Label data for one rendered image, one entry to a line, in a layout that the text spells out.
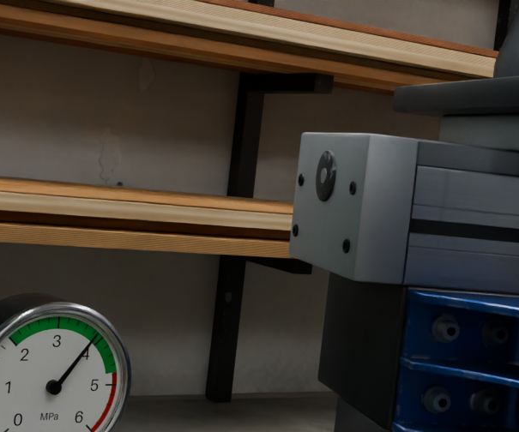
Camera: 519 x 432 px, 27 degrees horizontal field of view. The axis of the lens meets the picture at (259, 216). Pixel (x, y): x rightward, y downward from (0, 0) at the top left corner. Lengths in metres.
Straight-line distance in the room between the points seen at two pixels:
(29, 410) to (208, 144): 2.87
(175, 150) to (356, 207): 2.56
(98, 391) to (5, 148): 2.61
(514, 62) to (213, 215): 2.01
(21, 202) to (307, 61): 0.84
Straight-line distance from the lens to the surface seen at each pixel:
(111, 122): 3.11
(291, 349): 3.50
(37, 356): 0.40
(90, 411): 0.41
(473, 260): 0.68
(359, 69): 2.92
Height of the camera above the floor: 0.75
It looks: 3 degrees down
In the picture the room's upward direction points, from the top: 6 degrees clockwise
